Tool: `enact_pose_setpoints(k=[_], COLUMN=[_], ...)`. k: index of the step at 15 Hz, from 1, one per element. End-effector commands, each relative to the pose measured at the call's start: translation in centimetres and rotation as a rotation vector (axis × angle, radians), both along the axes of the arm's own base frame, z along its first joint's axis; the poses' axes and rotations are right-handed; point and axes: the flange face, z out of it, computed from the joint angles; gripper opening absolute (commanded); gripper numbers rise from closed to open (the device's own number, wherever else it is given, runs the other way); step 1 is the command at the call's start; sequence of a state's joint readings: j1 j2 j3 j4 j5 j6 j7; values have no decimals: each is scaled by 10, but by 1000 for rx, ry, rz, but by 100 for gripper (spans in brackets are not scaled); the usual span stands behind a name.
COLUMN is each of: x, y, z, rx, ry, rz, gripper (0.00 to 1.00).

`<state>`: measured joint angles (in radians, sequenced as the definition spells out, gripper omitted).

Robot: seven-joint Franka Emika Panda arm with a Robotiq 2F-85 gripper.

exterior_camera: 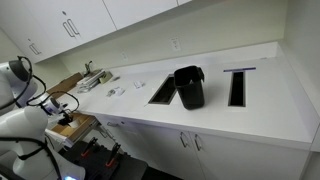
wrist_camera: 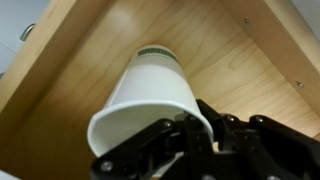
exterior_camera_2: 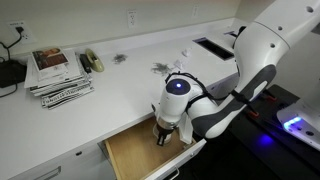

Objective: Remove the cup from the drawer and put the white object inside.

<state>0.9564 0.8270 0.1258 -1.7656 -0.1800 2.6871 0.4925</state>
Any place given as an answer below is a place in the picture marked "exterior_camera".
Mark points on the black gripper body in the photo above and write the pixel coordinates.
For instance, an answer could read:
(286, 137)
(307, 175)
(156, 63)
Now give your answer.
(64, 116)

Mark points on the white paper cup green stripe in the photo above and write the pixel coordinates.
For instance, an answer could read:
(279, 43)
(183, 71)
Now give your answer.
(74, 124)

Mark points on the white paper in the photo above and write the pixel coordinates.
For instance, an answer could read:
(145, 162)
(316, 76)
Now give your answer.
(115, 91)

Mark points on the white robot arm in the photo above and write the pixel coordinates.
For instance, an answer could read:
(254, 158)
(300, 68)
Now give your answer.
(26, 123)

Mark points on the wooden drawer white front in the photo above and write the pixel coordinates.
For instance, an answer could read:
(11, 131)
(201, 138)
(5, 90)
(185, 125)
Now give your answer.
(83, 125)

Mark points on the wooden cutting board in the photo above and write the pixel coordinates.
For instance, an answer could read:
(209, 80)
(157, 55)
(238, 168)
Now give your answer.
(65, 85)

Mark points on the black orange bar clamp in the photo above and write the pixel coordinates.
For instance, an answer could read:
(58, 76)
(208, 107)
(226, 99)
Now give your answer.
(89, 148)
(113, 155)

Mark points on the small black metal fixture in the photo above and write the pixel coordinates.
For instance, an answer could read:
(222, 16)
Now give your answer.
(87, 68)

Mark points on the pale yellow note pad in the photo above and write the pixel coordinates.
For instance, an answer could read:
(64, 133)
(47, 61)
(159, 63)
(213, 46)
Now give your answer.
(106, 77)

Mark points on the black robot mounting cart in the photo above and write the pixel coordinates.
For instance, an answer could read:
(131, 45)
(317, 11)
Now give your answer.
(126, 170)

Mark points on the small white packet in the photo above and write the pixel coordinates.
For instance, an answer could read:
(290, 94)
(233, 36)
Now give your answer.
(138, 84)

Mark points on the white base cabinets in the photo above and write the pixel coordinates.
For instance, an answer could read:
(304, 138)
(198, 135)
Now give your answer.
(160, 150)

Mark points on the wide rectangular counter opening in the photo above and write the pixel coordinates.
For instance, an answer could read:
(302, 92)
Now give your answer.
(165, 93)

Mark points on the black plastic trash bin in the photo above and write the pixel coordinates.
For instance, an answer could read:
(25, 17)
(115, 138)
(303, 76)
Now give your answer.
(190, 88)

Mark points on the narrow rectangular counter opening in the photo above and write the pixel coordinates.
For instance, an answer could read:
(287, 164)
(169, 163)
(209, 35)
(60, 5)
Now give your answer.
(237, 88)

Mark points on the blue tape strip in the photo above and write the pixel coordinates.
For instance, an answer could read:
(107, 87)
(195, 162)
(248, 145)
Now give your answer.
(239, 69)

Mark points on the white wall outlet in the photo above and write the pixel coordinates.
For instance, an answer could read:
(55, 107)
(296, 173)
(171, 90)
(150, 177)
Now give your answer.
(175, 43)
(124, 55)

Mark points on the white wall cabinets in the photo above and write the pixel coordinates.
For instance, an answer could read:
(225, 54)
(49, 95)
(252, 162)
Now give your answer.
(90, 16)

